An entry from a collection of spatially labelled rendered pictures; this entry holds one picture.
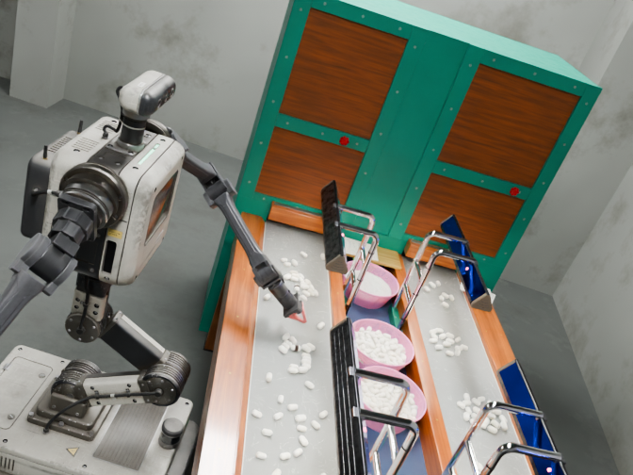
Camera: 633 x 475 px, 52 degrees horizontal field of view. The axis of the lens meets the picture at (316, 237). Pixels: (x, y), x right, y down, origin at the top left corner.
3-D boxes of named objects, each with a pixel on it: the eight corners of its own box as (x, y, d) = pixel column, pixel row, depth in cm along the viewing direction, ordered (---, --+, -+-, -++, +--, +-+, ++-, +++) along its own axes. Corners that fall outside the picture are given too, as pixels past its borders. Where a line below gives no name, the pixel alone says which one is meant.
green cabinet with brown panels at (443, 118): (237, 195, 300) (298, -14, 256) (246, 149, 348) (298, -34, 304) (505, 268, 324) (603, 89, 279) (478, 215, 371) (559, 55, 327)
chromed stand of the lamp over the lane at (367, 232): (300, 316, 265) (336, 223, 244) (300, 287, 282) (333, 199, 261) (345, 327, 268) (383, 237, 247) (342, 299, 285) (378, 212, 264)
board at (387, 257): (333, 253, 299) (334, 250, 298) (332, 236, 312) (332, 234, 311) (400, 270, 304) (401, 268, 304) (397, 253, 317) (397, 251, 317)
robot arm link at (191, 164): (195, 176, 250) (217, 161, 249) (213, 205, 247) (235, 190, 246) (142, 144, 206) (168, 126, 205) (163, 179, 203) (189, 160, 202)
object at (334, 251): (324, 270, 229) (331, 253, 226) (319, 191, 283) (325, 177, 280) (346, 275, 231) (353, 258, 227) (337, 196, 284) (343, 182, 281)
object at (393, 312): (393, 338, 271) (435, 251, 250) (387, 310, 289) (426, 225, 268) (435, 349, 275) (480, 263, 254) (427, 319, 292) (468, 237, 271)
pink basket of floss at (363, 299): (365, 319, 277) (373, 302, 273) (323, 283, 291) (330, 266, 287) (402, 305, 296) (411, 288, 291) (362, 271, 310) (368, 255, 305)
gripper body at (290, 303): (300, 295, 242) (289, 281, 239) (300, 311, 233) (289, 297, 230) (285, 303, 244) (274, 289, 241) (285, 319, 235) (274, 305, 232)
